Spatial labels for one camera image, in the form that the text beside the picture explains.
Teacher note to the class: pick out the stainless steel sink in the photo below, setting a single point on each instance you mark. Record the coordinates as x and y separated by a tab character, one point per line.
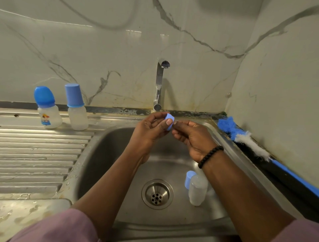
40	159

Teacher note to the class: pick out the person's right hand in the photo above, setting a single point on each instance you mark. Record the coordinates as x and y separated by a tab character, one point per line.
197	139

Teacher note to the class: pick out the chrome sink faucet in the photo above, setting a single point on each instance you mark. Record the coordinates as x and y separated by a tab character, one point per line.
159	84

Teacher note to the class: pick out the translucent bottle front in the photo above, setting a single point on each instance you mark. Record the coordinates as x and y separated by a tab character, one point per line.
77	118

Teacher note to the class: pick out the metal sink drain strainer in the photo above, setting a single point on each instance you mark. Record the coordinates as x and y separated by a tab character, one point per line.
157	194

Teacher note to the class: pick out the person's left hand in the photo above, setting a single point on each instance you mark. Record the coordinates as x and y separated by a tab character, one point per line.
147	134

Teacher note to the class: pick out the pink shirt sleeve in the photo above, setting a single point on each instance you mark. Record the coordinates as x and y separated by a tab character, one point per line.
294	232
60	228

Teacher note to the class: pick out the person's right forearm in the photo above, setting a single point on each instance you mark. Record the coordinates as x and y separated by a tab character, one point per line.
239	199

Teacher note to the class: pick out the blue cylindrical bottle cap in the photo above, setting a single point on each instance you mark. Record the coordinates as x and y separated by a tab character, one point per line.
189	178

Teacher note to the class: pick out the person's left forearm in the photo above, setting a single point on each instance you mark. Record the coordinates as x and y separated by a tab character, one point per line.
109	189

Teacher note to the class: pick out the translucent bottle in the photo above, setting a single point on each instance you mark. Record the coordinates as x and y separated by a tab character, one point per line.
198	192
77	118

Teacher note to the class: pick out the cartoon print baby bottle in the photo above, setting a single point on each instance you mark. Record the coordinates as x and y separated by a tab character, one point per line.
48	117

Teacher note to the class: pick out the blue and white bottle brush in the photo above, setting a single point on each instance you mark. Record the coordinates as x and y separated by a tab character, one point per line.
229	124

